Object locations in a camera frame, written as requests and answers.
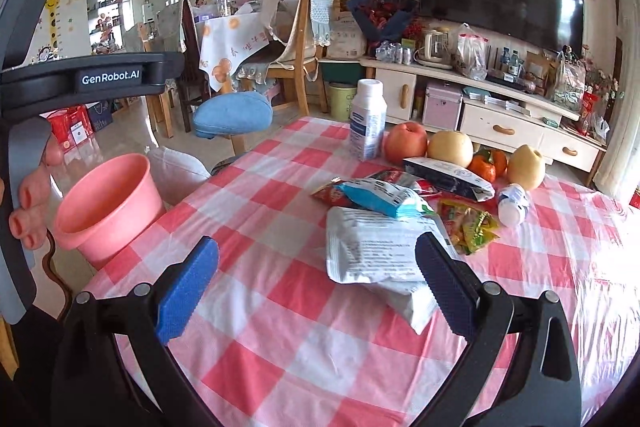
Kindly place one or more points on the wooden chair with lace cover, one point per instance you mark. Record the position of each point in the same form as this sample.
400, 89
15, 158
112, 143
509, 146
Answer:
161, 112

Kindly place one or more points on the pale blue lace towel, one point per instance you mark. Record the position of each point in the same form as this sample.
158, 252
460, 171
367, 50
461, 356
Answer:
320, 17

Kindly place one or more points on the small yellow pear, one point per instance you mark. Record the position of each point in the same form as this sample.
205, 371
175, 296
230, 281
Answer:
525, 167

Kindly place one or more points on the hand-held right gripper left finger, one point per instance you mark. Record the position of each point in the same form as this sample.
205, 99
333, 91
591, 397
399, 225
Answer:
187, 289

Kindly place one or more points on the tall white milk bottle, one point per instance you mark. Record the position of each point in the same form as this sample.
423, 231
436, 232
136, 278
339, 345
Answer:
367, 122

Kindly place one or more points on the white printed sack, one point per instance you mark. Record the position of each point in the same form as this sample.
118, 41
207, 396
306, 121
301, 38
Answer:
345, 39

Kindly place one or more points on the yellow snack packet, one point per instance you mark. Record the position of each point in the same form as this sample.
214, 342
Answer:
470, 224

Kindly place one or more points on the green bin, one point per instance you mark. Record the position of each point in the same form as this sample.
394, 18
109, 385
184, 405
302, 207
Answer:
342, 102

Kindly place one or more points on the round yellow pear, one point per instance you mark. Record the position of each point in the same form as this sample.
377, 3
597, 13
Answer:
450, 147

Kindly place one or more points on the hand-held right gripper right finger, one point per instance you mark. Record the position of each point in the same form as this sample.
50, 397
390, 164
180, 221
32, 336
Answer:
445, 287

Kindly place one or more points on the dark wrapped flower bouquet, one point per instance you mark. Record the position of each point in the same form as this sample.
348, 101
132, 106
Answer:
382, 14

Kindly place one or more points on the blue cushioned chair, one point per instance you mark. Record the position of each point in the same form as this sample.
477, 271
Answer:
232, 114

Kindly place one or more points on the dark wooden chair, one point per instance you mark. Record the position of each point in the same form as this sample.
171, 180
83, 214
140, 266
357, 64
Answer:
192, 72

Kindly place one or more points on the large white snack packet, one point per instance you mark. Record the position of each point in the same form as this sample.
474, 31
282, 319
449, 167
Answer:
370, 247

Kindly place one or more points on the white fruit printed tablecloth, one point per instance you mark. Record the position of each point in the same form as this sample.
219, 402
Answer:
225, 42

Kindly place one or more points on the blue green white packet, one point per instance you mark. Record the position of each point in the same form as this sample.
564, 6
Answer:
385, 199

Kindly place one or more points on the giraffe height chart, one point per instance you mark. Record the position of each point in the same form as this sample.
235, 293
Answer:
55, 17

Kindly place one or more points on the clear electric kettle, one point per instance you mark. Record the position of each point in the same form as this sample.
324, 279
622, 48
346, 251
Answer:
432, 47

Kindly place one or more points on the red box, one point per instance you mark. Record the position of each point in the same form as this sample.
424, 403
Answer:
75, 122

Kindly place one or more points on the dark blue white packet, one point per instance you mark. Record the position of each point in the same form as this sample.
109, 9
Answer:
450, 177

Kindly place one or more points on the pink checked tablecloth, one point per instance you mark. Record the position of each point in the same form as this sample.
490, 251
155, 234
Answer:
300, 332

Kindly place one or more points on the small white bottle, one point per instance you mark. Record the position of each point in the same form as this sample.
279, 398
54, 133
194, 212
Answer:
512, 204

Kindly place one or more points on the red noodle packet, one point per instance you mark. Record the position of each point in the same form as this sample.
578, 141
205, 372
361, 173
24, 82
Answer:
400, 177

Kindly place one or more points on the red apple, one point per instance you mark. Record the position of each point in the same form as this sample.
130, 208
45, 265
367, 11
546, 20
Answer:
405, 142

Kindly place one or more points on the pink plastic bucket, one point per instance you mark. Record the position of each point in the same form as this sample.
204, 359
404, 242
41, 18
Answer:
110, 217

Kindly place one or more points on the printed plastic bag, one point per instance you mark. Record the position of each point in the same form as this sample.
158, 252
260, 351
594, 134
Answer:
567, 82

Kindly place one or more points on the cream television cabinet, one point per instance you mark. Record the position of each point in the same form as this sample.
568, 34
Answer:
500, 122

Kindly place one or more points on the light wooden chair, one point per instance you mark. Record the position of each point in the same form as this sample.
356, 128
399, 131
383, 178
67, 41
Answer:
302, 57

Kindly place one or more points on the pink storage box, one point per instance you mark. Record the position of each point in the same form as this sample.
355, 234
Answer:
442, 107

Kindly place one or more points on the person's left hand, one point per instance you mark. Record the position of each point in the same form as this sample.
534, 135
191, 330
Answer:
32, 197

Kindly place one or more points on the clear plastic bag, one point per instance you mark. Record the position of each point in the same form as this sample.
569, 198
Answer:
470, 54

